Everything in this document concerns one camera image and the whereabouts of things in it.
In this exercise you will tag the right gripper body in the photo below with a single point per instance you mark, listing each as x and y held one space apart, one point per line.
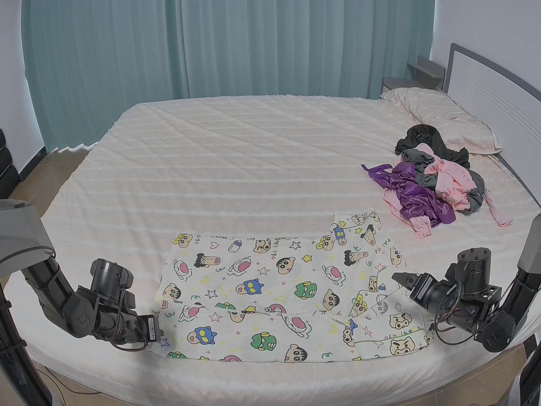
435 296

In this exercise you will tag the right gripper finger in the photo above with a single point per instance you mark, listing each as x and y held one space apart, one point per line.
405 279

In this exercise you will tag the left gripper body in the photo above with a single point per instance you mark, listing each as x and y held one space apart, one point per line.
139 328

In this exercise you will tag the white printed pyjama top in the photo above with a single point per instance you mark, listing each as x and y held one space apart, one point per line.
270 294

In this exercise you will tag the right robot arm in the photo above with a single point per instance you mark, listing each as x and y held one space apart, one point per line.
503 328

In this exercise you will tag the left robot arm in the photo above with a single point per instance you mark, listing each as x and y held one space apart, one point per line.
80 315

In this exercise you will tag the pile of clothes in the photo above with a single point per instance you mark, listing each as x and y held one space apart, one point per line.
439 184

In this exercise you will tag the bed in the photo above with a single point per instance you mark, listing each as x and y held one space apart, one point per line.
253 163

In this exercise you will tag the cream pillow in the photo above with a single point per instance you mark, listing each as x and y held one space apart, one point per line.
448 116

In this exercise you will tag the grey bedside table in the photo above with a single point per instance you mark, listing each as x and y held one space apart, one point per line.
414 81

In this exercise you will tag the black chest of drawers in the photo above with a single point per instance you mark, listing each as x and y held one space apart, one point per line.
7 167

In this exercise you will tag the blue-green curtain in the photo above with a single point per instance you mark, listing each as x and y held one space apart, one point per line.
126 36

